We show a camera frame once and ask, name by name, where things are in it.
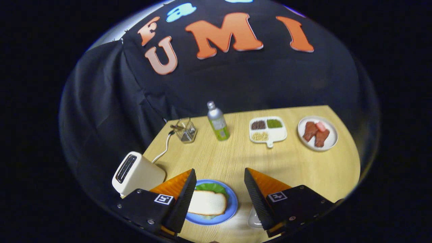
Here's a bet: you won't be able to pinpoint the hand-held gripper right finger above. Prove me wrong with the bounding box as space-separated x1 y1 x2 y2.
244 167 343 238

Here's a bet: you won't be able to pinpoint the metal wire basket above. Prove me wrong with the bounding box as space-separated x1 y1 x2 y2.
175 118 198 144

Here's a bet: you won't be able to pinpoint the white round plate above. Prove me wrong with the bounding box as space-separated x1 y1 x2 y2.
297 116 339 152

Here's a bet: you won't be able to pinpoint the cream toaster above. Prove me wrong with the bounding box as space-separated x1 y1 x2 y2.
112 151 166 198

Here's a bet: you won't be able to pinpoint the white square plate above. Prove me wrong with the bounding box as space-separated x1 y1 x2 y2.
247 206 264 229

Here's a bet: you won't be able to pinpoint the brown meat slice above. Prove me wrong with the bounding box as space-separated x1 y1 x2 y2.
302 121 318 142
315 129 330 148

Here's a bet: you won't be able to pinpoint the silver bottle with green label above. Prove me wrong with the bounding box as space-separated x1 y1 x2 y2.
207 101 231 141

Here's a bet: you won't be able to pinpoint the white divided tray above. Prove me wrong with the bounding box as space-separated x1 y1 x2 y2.
249 116 288 149

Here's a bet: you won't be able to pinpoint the green lettuce leaf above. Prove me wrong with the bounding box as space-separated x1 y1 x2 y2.
195 183 228 220

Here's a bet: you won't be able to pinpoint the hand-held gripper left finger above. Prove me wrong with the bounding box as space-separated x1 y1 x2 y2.
113 168 197 237

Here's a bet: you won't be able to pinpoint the white toaster cable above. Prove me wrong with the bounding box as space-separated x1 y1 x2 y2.
151 130 175 164

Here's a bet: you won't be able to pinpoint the white bread slice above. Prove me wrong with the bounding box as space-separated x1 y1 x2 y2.
188 190 227 216

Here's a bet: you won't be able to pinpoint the blue round plate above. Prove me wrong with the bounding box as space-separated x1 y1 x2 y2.
185 179 238 225

